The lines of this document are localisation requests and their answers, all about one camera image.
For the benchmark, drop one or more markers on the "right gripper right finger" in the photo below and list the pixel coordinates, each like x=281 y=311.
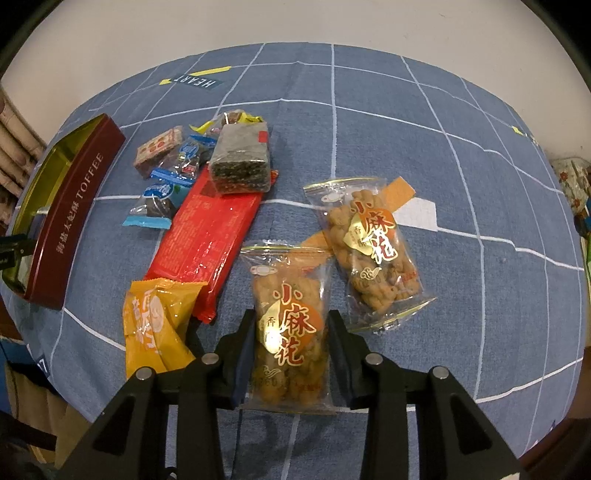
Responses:
x=348 y=353

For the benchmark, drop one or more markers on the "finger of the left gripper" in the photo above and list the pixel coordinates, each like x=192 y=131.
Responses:
x=13 y=248

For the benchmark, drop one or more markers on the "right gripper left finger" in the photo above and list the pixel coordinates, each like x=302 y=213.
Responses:
x=236 y=355

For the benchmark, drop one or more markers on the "fried twist bag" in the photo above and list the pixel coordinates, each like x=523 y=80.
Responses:
x=385 y=285
x=290 y=288

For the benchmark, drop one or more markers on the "orange snack packet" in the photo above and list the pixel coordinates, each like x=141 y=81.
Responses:
x=155 y=317

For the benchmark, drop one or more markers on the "red snack packet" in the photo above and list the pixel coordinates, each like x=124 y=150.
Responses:
x=203 y=241

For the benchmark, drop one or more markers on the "blue plum candy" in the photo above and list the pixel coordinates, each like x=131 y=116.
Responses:
x=157 y=206

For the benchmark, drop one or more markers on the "brown red brick candy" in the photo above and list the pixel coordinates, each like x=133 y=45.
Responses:
x=150 y=154

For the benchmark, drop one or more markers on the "dark seaweed snack block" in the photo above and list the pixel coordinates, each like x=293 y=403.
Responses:
x=240 y=162

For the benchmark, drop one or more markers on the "yellow brown candy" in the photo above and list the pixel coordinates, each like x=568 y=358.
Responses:
x=213 y=127

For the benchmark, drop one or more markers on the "maroon gold toffee tin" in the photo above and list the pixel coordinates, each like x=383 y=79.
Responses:
x=55 y=206

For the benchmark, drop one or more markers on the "beige patterned curtain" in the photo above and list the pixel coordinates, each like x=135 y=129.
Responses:
x=20 y=151

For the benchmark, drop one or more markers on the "white paper patch right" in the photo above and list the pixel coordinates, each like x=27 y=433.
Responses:
x=418 y=213

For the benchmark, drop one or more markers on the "blue checked tablecloth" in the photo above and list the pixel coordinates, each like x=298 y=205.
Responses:
x=460 y=390

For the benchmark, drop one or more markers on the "orange tape strip right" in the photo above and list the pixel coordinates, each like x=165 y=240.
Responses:
x=397 y=194

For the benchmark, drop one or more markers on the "cluttered shelf items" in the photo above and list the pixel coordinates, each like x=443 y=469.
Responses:
x=574 y=178

